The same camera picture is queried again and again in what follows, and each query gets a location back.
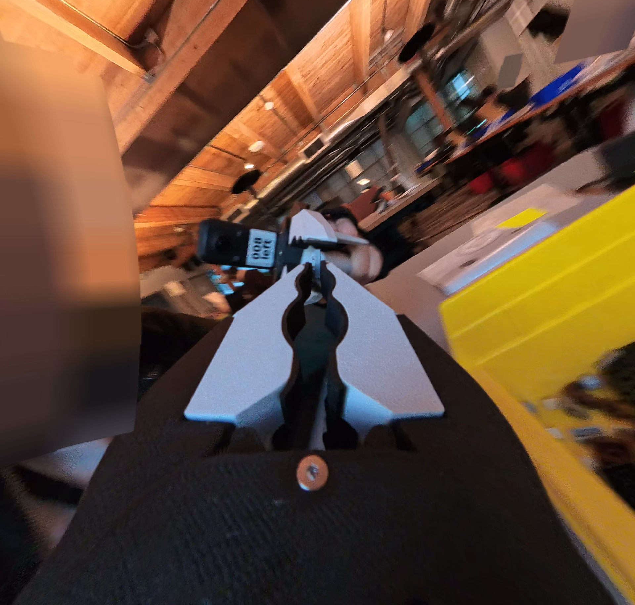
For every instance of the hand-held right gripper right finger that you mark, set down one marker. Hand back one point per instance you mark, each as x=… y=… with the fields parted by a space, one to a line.
x=387 y=366

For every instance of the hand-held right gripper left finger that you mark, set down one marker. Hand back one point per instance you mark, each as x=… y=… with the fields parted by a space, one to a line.
x=238 y=366

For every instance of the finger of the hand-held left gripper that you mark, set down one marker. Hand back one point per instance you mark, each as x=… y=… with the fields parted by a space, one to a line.
x=311 y=225
x=313 y=259

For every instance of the yellow plastic bin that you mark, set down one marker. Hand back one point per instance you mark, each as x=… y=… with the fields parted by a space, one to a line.
x=521 y=317

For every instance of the person's left forearm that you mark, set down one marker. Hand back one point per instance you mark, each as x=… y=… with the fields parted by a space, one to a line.
x=397 y=247

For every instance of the person's left hand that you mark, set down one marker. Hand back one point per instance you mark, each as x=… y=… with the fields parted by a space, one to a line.
x=364 y=262

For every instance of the black round pendant lamp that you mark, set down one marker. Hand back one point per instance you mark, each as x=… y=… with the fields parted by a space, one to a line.
x=246 y=180

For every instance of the person's dark jacket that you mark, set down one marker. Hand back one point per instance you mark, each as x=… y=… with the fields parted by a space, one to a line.
x=168 y=347

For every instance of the yellow sticky note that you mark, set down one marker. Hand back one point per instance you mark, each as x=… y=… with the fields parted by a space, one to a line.
x=521 y=218

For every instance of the black dome ceiling fixture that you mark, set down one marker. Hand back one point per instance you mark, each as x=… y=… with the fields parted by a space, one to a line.
x=416 y=44

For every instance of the pile of brown toy bricks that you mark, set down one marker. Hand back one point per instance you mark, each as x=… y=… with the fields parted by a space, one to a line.
x=595 y=406

